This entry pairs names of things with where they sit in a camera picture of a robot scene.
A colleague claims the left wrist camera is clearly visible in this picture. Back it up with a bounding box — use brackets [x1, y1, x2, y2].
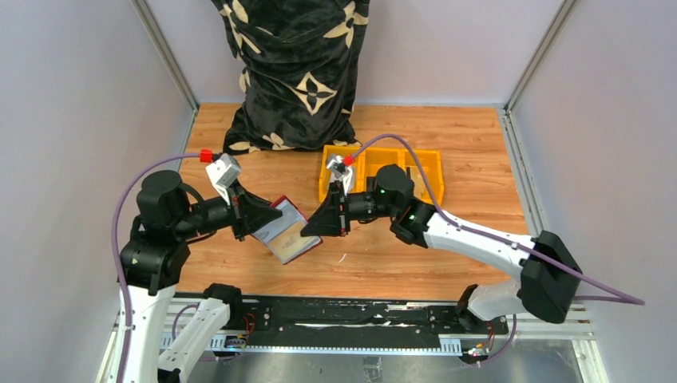
[205, 154, 242, 206]

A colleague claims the yellow three-compartment bin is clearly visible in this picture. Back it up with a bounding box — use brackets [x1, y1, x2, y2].
[318, 145, 445, 208]

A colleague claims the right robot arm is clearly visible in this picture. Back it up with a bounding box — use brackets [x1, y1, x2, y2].
[301, 164, 580, 334]

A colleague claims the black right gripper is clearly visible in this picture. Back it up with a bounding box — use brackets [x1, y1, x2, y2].
[301, 182, 398, 239]

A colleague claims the beige credit card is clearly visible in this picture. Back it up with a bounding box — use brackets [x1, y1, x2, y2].
[406, 166, 430, 200]

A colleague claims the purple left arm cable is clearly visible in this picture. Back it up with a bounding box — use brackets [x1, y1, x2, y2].
[111, 148, 216, 383]

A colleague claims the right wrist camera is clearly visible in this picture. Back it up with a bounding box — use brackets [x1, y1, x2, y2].
[326, 154, 356, 195]

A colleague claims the black floral blanket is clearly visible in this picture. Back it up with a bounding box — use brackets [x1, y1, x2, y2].
[213, 0, 370, 156]

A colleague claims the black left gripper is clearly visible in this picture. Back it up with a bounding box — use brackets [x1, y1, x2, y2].
[176, 176, 284, 239]

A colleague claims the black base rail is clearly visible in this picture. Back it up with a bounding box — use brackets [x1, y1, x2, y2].
[220, 295, 509, 355]

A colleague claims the red leather card holder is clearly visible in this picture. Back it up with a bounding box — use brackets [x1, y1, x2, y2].
[252, 195, 323, 265]

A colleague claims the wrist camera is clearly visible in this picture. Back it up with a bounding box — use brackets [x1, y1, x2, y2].
[205, 154, 242, 206]
[326, 154, 356, 195]

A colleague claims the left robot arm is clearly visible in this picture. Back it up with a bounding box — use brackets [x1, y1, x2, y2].
[109, 170, 283, 382]

